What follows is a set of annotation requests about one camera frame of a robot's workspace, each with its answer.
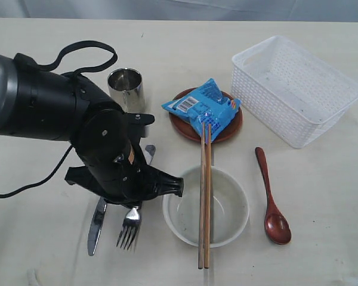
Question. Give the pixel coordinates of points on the white perforated plastic basket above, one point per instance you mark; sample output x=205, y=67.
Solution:
x=291, y=91

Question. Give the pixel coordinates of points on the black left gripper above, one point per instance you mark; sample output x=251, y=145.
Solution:
x=116, y=168

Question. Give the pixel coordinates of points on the white backdrop curtain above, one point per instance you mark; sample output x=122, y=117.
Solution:
x=248, y=10

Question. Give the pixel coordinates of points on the silver metal utensil handle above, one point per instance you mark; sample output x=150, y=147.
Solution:
x=132, y=220

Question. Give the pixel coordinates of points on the brown wooden spoon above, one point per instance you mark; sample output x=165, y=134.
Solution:
x=275, y=225

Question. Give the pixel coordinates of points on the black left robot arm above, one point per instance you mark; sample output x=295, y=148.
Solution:
x=64, y=107

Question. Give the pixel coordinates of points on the stainless steel cup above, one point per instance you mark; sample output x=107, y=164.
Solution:
x=126, y=88

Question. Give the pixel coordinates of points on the brown wooden plate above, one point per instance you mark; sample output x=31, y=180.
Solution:
x=185, y=129

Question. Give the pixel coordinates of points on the wooden chopstick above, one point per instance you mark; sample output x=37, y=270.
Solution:
x=207, y=238
x=202, y=200

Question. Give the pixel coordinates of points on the dark metal knife handle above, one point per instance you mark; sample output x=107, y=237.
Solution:
x=96, y=226

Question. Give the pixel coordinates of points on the pale green ceramic bowl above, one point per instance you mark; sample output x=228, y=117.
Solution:
x=229, y=208

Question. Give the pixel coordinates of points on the blue snack packet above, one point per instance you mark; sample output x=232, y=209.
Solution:
x=205, y=105

